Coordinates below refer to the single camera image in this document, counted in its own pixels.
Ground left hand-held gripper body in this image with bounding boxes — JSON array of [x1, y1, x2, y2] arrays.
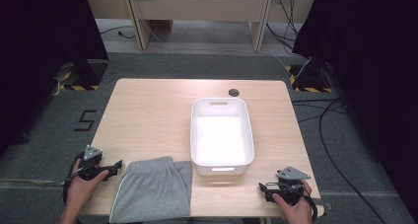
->
[[78, 144, 114, 182]]

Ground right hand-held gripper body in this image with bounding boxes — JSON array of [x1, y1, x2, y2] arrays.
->
[[274, 166, 312, 207]]

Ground grey pants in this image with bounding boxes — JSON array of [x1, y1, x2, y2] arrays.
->
[[108, 156, 193, 224]]

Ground white plastic bin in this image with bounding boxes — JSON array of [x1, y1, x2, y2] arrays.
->
[[189, 97, 256, 177]]

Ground person's right hand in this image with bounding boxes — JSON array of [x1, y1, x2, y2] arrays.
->
[[271, 180, 314, 224]]

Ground person's left hand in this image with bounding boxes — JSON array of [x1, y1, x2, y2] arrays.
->
[[65, 159, 110, 214]]

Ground black stand base striped tape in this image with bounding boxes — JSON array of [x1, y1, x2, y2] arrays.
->
[[285, 63, 335, 94], [53, 59, 109, 92]]

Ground black curtain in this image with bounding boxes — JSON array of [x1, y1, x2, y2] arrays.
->
[[291, 0, 418, 216], [0, 0, 109, 157]]

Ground beige wooden desk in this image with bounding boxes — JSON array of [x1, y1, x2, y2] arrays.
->
[[82, 0, 320, 52]]

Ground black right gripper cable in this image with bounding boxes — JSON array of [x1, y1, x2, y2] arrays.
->
[[304, 187, 319, 222]]

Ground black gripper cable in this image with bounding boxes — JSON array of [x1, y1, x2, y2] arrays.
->
[[304, 187, 319, 222], [61, 150, 85, 206]]

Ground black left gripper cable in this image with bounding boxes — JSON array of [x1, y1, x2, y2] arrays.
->
[[61, 150, 85, 206]]

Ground long black floor cable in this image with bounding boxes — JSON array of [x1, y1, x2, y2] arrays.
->
[[317, 98, 388, 224]]

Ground thin black floor cables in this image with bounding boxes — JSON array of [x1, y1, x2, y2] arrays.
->
[[291, 98, 350, 123]]

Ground short black floor cable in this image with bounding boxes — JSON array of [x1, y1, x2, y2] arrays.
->
[[99, 25, 136, 40]]

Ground black plugged power cables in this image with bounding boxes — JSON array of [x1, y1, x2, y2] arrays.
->
[[265, 0, 300, 53]]

